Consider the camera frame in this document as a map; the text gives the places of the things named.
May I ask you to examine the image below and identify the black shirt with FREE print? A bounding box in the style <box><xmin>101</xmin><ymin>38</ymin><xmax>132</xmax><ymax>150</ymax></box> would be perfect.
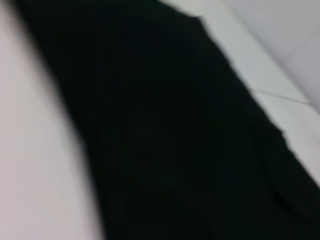
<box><xmin>14</xmin><ymin>0</ymin><xmax>320</xmax><ymax>240</ymax></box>

